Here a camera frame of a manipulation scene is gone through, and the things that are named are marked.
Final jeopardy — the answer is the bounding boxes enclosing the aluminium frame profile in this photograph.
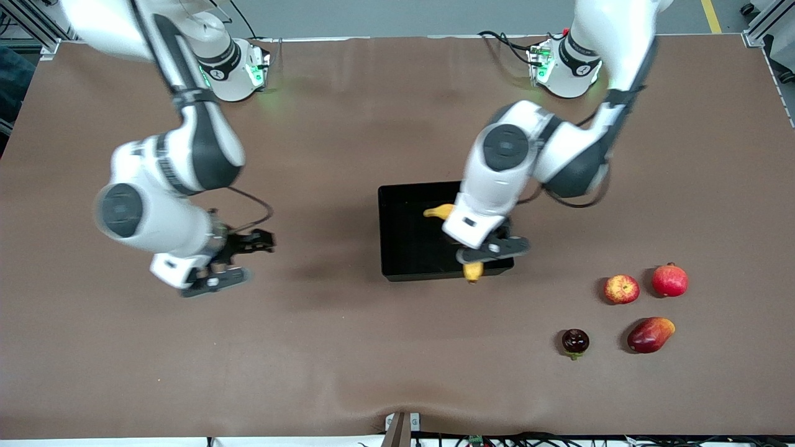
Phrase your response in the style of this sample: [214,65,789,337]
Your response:
[0,0,81,61]
[742,0,795,48]

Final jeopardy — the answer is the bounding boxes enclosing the yellow banana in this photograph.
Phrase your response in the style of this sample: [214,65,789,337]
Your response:
[424,203,486,284]

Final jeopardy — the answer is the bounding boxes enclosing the red yellow apple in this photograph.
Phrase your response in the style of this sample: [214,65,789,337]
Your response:
[604,274,641,305]

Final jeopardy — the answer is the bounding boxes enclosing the red pomegranate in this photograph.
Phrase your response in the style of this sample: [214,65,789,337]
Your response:
[652,262,689,298]

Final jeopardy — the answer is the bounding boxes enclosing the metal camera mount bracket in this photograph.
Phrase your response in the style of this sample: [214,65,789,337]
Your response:
[381,412,422,447]

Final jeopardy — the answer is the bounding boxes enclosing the black right base cable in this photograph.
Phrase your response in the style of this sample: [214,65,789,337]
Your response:
[217,0,259,42]

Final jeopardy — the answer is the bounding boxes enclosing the black left base cables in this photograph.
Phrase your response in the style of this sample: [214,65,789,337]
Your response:
[477,30,548,68]

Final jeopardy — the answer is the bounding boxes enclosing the red orange mango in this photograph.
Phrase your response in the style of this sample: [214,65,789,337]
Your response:
[627,317,676,354]

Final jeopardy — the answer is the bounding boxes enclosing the dark blue seat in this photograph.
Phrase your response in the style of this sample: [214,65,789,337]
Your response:
[0,45,36,125]

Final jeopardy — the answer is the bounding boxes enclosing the dark purple mangosteen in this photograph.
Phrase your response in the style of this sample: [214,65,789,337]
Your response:
[561,328,591,361]

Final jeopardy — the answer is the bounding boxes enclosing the black plastic box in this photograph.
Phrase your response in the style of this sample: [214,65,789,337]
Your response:
[378,181,515,283]

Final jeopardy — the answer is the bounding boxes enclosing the brown table cover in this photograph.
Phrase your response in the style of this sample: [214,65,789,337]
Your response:
[0,34,795,440]

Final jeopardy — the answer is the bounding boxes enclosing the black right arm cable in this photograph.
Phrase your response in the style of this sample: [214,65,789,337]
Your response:
[211,186,275,234]

